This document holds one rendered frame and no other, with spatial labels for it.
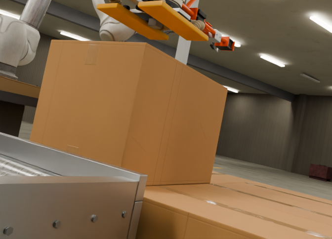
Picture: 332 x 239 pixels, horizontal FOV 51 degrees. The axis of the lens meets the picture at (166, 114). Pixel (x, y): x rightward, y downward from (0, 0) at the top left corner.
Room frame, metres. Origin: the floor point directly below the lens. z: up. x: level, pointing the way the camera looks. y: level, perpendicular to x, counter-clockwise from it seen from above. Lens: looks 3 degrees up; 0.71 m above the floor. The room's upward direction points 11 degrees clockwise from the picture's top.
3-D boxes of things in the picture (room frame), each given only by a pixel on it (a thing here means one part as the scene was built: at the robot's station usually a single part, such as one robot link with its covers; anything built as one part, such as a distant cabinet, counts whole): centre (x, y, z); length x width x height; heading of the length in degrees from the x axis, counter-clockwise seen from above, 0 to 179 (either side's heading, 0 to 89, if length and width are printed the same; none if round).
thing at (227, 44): (1.79, -0.23, 1.23); 0.08 x 0.07 x 0.05; 147
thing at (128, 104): (1.30, 0.10, 0.74); 0.60 x 0.40 x 0.40; 147
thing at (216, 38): (1.68, -0.15, 1.22); 0.07 x 0.07 x 0.04; 57
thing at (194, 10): (1.51, -0.03, 1.23); 0.10 x 0.08 x 0.06; 57
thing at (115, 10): (1.35, 0.19, 1.12); 0.34 x 0.10 x 0.05; 147
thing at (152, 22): (1.30, 0.11, 1.12); 0.04 x 0.04 x 0.05; 57
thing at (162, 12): (1.24, 0.03, 1.12); 0.34 x 0.10 x 0.05; 147
